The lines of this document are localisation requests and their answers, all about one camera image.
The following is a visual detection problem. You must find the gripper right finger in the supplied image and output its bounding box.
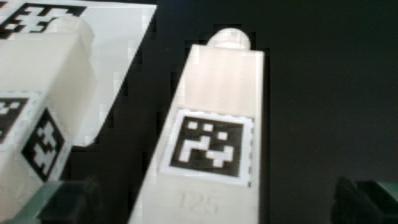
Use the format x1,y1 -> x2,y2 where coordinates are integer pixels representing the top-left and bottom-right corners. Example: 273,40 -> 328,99
330,177 -> 398,224

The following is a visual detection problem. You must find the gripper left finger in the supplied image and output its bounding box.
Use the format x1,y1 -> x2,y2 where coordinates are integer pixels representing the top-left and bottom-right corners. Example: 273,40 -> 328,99
10,178 -> 101,224

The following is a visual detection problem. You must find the white desk leg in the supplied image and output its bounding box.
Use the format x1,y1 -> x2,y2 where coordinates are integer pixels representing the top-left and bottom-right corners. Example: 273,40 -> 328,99
128,28 -> 264,224
0,16 -> 97,222

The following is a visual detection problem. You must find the fiducial marker board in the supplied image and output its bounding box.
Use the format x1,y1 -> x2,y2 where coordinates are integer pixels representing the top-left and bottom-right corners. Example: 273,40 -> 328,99
0,0 -> 156,147

